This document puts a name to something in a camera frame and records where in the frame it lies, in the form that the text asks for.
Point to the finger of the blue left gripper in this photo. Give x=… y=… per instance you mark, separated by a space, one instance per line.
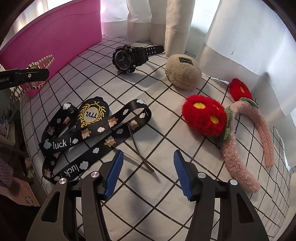
x=15 y=77

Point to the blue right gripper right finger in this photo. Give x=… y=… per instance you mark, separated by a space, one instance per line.
x=181 y=167

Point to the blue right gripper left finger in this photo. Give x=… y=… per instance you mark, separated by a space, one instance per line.
x=113 y=174

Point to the pearl hair claw clip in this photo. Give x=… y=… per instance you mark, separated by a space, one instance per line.
x=19 y=90

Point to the white grid bed sheet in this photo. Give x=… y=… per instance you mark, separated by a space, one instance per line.
x=145 y=205

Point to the pink fluffy flower headband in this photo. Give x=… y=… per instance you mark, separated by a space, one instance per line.
x=209 y=118

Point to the pink storage box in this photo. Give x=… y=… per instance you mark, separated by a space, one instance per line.
x=63 y=32

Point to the beige plush round pouch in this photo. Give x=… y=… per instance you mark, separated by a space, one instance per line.
x=183 y=72

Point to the black digital wrist watch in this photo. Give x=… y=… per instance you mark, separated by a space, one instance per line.
x=127 y=58

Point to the white curtain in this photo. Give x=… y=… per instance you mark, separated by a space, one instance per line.
x=249 y=40

